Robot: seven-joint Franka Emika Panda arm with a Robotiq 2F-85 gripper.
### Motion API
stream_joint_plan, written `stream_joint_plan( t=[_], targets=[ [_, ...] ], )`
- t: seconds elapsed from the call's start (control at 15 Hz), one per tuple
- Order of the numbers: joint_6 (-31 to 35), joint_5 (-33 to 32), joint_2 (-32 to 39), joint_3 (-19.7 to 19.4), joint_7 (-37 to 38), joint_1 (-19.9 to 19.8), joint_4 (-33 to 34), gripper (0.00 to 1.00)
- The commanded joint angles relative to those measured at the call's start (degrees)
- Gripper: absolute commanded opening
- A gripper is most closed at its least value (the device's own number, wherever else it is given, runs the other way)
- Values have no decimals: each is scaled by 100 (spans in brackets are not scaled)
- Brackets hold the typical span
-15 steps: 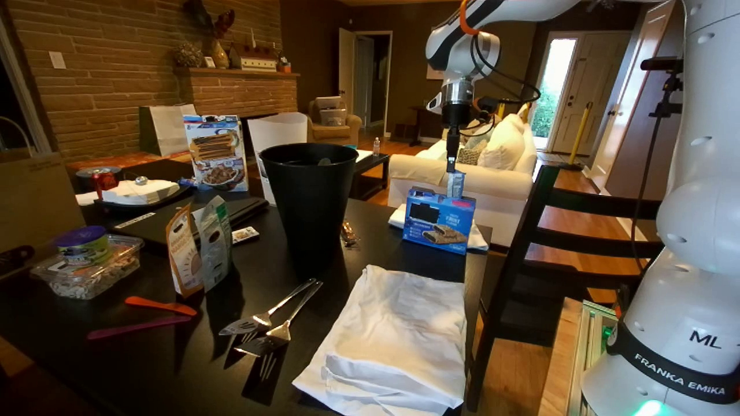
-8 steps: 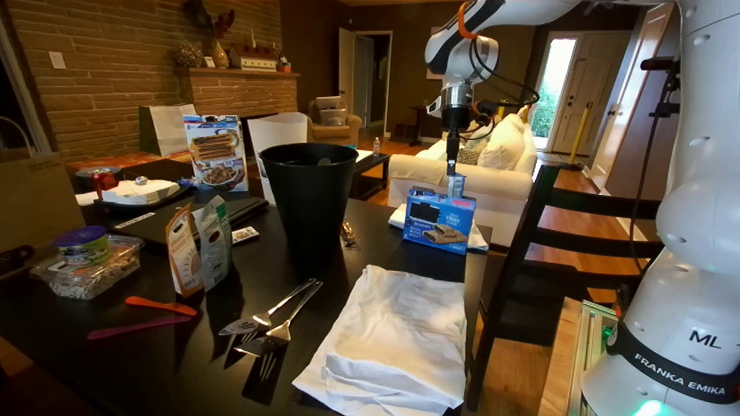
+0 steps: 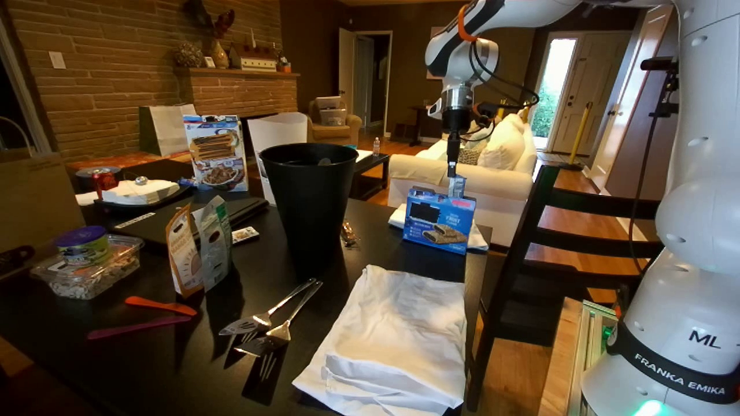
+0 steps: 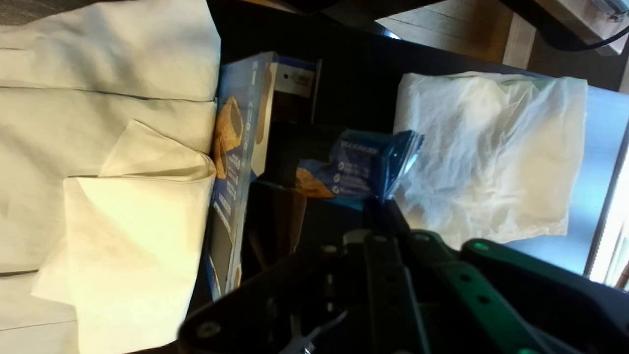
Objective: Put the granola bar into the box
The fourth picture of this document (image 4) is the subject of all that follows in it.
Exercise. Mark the cream cloth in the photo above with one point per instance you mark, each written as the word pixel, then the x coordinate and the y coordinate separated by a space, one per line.
pixel 98 79

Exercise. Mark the blue fruit bar box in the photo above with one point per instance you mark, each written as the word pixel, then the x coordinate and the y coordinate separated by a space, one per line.
pixel 238 130

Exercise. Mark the white plastic bag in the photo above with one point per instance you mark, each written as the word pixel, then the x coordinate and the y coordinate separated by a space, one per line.
pixel 491 150

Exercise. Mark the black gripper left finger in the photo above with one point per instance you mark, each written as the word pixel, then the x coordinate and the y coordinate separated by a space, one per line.
pixel 315 301

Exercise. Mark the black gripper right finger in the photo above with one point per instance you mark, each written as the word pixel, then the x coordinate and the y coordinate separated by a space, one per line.
pixel 523 301

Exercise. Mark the blue granola bar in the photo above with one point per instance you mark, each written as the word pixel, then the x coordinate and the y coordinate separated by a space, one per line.
pixel 354 169

